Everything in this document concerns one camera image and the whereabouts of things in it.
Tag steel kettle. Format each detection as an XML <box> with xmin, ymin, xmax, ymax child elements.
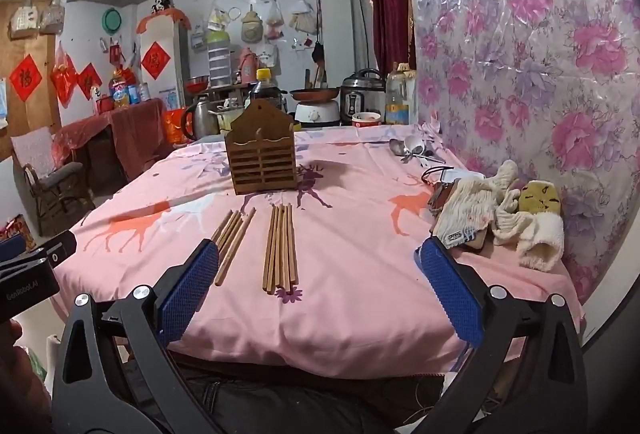
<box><xmin>180</xmin><ymin>94</ymin><xmax>221</xmax><ymax>142</ymax></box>

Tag beige hanging pouch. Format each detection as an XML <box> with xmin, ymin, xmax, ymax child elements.
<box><xmin>241</xmin><ymin>9</ymin><xmax>263</xmax><ymax>42</ymax></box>

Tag red plastic decoration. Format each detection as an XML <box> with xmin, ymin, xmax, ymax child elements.
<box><xmin>50</xmin><ymin>42</ymin><xmax>78</xmax><ymax>108</ymax></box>

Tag cream fluffy sock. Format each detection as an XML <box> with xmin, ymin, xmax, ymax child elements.
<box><xmin>492</xmin><ymin>209</ymin><xmax>565</xmax><ymax>272</ymax></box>

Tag red diamond paper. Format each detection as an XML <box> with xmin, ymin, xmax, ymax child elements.
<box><xmin>76</xmin><ymin>63</ymin><xmax>103</xmax><ymax>101</ymax></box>
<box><xmin>9</xmin><ymin>54</ymin><xmax>43</xmax><ymax>102</ymax></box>
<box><xmin>141</xmin><ymin>41</ymin><xmax>172</xmax><ymax>81</ymax></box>

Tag white handbag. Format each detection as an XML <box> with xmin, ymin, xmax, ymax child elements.
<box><xmin>9</xmin><ymin>0</ymin><xmax>38</xmax><ymax>39</ymax></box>

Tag pink thermos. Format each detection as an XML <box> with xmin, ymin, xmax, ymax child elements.
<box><xmin>237</xmin><ymin>47</ymin><xmax>258</xmax><ymax>85</ymax></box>

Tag copper frying pan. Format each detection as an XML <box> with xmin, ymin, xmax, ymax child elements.
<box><xmin>289</xmin><ymin>86</ymin><xmax>342</xmax><ymax>103</ymax></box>

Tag clear oil bottle yellow label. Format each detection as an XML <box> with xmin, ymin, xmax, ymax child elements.
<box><xmin>385</xmin><ymin>62</ymin><xmax>411</xmax><ymax>126</ymax></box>

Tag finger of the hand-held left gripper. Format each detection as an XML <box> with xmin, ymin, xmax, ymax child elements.
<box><xmin>0</xmin><ymin>230</ymin><xmax>77</xmax><ymax>277</ymax></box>
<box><xmin>0</xmin><ymin>233</ymin><xmax>27</xmax><ymax>260</ymax></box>

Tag white electric hotplate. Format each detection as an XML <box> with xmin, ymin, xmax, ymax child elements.
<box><xmin>294</xmin><ymin>100</ymin><xmax>342</xmax><ymax>129</ymax></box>

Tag silver black pressure cooker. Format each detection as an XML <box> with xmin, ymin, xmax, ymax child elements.
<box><xmin>341</xmin><ymin>68</ymin><xmax>386</xmax><ymax>126</ymax></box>

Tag wooden chair with cushion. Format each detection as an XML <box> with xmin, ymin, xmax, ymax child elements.
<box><xmin>11</xmin><ymin>127</ymin><xmax>96</xmax><ymax>235</ymax></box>

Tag grey clear handbag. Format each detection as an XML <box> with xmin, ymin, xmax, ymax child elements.
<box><xmin>39</xmin><ymin>0</ymin><xmax>66</xmax><ymax>35</ymax></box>

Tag pink deer print tablecloth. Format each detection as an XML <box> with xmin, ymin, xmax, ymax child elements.
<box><xmin>50</xmin><ymin>121</ymin><xmax>586</xmax><ymax>377</ymax></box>

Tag white refrigerator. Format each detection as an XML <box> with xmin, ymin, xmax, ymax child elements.
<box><xmin>140</xmin><ymin>19</ymin><xmax>193</xmax><ymax>115</ymax></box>

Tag black hanging spatula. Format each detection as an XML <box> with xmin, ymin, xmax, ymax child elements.
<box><xmin>312</xmin><ymin>0</ymin><xmax>326</xmax><ymax>65</ymax></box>

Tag yellow plush sock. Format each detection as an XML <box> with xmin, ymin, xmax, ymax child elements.
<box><xmin>517</xmin><ymin>181</ymin><xmax>559</xmax><ymax>216</ymax></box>

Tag dark sauce bottle yellow cap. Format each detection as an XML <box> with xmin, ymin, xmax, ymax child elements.
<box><xmin>249</xmin><ymin>68</ymin><xmax>288</xmax><ymax>115</ymax></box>

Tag yellow cooking oil bottle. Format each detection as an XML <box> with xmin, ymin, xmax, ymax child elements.
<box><xmin>111</xmin><ymin>68</ymin><xmax>132</xmax><ymax>109</ymax></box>

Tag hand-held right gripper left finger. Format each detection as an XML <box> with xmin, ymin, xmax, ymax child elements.
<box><xmin>50</xmin><ymin>238</ymin><xmax>226</xmax><ymax>434</ymax></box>

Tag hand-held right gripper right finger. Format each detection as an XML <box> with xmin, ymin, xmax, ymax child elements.
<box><xmin>414</xmin><ymin>237</ymin><xmax>588</xmax><ymax>434</ymax></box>

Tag side table with red cloth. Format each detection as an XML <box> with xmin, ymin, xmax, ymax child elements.
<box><xmin>52</xmin><ymin>98</ymin><xmax>168</xmax><ymax>195</ymax></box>

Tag stacked food carrier green lid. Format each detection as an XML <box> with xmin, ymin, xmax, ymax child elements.
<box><xmin>206</xmin><ymin>29</ymin><xmax>232</xmax><ymax>88</ymax></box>

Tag cream knitted cloth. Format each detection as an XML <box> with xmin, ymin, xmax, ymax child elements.
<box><xmin>432</xmin><ymin>159</ymin><xmax>521</xmax><ymax>249</ymax></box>

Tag wooden chopstick holder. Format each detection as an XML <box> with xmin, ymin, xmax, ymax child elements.
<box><xmin>224</xmin><ymin>99</ymin><xmax>299</xmax><ymax>196</ymax></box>

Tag small dark metal spoon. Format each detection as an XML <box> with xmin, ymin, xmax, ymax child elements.
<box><xmin>410</xmin><ymin>149</ymin><xmax>447</xmax><ymax>165</ymax></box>

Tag floral plastic wall sheet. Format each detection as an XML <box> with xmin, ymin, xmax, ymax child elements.
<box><xmin>402</xmin><ymin>0</ymin><xmax>640</xmax><ymax>305</ymax></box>

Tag orange cloth cover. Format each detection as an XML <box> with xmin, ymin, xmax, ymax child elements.
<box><xmin>136</xmin><ymin>9</ymin><xmax>192</xmax><ymax>34</ymax></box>

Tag clear plastic bag red contents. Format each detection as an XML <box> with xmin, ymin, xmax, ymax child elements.
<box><xmin>263</xmin><ymin>2</ymin><xmax>285</xmax><ymax>40</ymax></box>

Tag red orange gift box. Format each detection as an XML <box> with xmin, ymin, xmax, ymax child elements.
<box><xmin>164</xmin><ymin>108</ymin><xmax>188</xmax><ymax>145</ymax></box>

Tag person's dark trousers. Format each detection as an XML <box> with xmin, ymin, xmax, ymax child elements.
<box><xmin>170</xmin><ymin>354</ymin><xmax>451</xmax><ymax>434</ymax></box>

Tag cream plastic container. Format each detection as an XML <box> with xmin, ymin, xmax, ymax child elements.
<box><xmin>207</xmin><ymin>99</ymin><xmax>246</xmax><ymax>135</ymax></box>

